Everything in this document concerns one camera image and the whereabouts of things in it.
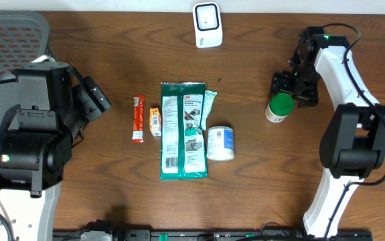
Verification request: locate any light green small pouch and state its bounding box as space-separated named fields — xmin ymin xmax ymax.
xmin=201 ymin=90 xmax=218 ymax=131

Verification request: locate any grey plastic mesh basket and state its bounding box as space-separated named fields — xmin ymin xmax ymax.
xmin=0 ymin=9 xmax=54 ymax=195

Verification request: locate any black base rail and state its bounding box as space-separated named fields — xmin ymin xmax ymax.
xmin=53 ymin=219 xmax=374 ymax=241

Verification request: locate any green lid jar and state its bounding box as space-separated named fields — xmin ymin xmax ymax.
xmin=265 ymin=93 xmax=295 ymax=123

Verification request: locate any green 3M product package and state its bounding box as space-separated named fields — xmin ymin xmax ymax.
xmin=160 ymin=82 xmax=208 ymax=180

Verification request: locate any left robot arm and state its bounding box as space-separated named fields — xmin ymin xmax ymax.
xmin=0 ymin=55 xmax=111 ymax=240

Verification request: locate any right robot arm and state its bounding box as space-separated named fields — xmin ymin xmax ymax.
xmin=265 ymin=25 xmax=385 ymax=240

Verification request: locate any small orange carton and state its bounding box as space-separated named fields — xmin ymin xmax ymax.
xmin=149 ymin=108 xmax=161 ymax=137

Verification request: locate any red white tube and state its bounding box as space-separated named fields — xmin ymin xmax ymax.
xmin=132 ymin=94 xmax=145 ymax=143

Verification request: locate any white blue round container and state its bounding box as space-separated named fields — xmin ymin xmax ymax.
xmin=207 ymin=126 xmax=235 ymax=161

